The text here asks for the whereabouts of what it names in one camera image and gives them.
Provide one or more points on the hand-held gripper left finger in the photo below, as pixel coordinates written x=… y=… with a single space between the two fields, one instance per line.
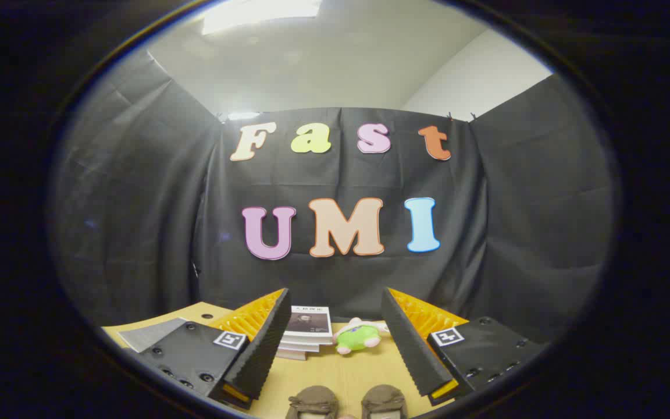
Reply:
x=262 y=349

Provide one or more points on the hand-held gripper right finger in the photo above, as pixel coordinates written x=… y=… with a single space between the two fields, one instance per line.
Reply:
x=410 y=349

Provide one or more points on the brown fuzzy shoe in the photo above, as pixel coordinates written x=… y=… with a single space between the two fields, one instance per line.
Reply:
x=384 y=399
x=312 y=400

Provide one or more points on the plain white book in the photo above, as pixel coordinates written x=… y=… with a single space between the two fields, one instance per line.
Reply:
x=294 y=353

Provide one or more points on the white patterned book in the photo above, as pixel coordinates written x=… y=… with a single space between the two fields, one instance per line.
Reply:
x=306 y=343

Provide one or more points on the green and pink plush toy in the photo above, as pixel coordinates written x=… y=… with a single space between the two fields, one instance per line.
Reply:
x=358 y=338

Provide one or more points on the white book with portrait cover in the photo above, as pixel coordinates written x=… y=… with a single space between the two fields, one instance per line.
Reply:
x=310 y=323

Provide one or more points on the black backdrop cloth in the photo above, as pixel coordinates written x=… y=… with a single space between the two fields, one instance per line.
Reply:
x=137 y=233

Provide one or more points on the ceiling light panel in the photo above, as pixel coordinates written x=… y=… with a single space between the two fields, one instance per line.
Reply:
x=259 y=14

